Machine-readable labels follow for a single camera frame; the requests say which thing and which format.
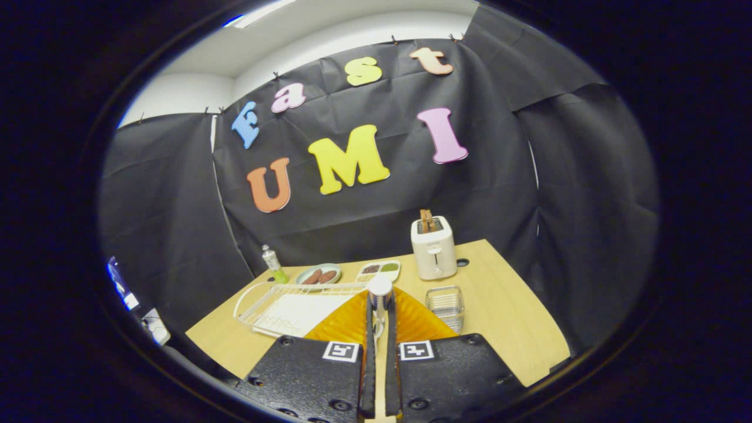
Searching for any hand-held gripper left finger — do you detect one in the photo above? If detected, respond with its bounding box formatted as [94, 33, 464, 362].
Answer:
[238, 288, 377, 421]

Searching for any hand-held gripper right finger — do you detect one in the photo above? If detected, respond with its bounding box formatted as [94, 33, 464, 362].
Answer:
[385, 287, 523, 421]

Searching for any white wire dish rack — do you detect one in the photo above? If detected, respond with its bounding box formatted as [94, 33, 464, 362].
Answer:
[233, 282, 371, 339]

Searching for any silver wire basket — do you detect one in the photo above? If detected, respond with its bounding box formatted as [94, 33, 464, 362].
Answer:
[425, 286, 465, 334]

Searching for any spoon with blue checked handle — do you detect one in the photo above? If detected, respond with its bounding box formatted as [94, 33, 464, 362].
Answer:
[366, 274, 394, 341]

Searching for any pale green plate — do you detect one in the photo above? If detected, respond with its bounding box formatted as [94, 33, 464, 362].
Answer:
[296, 263, 343, 287]

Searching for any clear bottle with green liquid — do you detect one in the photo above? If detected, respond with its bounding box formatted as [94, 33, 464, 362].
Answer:
[261, 244, 290, 284]

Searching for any white toaster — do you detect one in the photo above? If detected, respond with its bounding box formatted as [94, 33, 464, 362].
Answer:
[411, 216, 458, 281]

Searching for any white divided sauce tray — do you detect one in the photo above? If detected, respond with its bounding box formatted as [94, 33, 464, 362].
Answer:
[356, 260, 402, 284]

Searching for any white object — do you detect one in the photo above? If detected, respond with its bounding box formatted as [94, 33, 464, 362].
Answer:
[141, 308, 171, 346]

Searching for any blue lit screen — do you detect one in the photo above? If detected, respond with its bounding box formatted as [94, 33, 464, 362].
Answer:
[107, 257, 140, 311]

